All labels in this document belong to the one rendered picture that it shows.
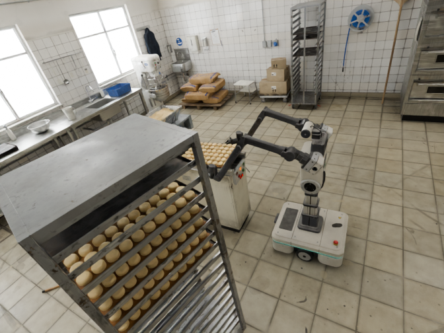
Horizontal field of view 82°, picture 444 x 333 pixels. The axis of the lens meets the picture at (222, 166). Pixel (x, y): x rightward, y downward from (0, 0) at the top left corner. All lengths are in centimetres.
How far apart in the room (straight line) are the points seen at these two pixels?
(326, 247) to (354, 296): 43
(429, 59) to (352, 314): 361
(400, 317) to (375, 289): 24
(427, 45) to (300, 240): 337
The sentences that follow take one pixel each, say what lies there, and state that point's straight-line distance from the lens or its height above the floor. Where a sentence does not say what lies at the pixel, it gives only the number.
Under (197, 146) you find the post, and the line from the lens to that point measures 102.
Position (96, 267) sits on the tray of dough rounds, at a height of 151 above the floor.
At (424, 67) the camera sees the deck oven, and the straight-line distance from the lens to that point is 486.
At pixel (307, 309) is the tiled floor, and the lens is 250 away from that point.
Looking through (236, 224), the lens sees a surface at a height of 17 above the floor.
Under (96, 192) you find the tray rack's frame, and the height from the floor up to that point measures 182.
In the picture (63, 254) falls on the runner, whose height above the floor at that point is 168.
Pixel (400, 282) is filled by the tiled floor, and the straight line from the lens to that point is 280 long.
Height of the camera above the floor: 225
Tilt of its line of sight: 34 degrees down
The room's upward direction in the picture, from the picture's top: 12 degrees counter-clockwise
